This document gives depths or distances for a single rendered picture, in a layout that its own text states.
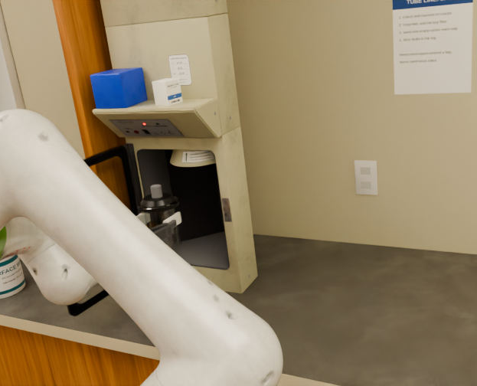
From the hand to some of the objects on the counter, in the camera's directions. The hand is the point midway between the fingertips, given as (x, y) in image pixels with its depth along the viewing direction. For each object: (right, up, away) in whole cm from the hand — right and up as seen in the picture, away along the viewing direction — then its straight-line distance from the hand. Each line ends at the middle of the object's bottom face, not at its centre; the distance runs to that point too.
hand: (159, 218), depth 150 cm
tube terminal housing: (+13, -17, +32) cm, 38 cm away
